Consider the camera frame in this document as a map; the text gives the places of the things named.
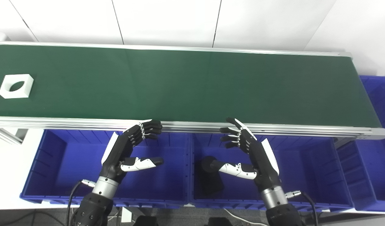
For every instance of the blue plastic bin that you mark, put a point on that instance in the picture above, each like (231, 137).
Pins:
(374, 163)
(69, 163)
(305, 169)

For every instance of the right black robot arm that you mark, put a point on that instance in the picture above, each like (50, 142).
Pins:
(282, 213)

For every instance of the white square part with hole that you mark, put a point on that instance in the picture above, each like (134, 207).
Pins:
(27, 88)

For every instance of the black cylindrical part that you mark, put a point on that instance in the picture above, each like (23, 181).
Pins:
(211, 183)

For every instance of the aluminium conveyor leg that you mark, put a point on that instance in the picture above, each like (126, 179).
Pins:
(3, 135)

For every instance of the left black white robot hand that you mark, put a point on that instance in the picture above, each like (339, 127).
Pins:
(117, 153)

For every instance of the white power adapter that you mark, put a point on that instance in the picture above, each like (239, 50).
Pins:
(126, 216)

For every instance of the green conveyor belt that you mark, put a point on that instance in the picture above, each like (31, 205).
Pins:
(85, 123)
(179, 84)

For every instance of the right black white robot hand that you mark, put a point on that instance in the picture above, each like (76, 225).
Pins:
(261, 160)

